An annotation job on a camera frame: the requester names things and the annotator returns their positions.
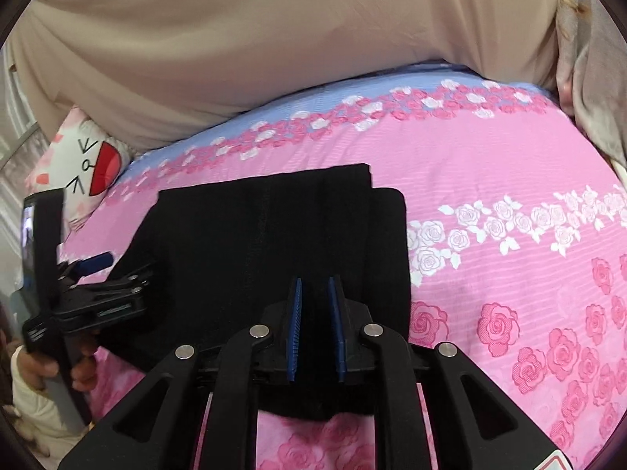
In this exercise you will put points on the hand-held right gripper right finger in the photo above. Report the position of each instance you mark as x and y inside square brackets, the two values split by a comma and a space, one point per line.
[338, 333]

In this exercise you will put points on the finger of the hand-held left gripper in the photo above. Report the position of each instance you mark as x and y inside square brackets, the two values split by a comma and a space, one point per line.
[98, 263]
[130, 281]

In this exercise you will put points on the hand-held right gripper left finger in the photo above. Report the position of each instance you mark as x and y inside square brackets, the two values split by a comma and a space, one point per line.
[294, 333]

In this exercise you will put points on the black pants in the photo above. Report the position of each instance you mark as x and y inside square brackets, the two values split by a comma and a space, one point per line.
[245, 235]

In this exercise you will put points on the person's left forearm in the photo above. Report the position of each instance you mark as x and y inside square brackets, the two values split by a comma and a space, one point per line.
[34, 413]

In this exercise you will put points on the person's left hand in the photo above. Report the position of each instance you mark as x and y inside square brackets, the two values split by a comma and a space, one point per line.
[39, 369]

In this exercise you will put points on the white cartoon face pillow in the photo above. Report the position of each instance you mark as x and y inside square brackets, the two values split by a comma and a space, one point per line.
[83, 171]

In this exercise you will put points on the pink rose bed sheet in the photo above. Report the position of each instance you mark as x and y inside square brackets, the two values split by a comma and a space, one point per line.
[490, 181]

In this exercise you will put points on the beige padded headboard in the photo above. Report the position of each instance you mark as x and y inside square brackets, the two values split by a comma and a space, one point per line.
[269, 34]

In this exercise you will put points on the pale floral quilt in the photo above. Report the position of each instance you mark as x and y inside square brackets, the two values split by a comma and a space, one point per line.
[597, 83]

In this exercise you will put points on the pale window frame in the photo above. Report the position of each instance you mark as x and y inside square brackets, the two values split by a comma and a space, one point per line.
[19, 156]

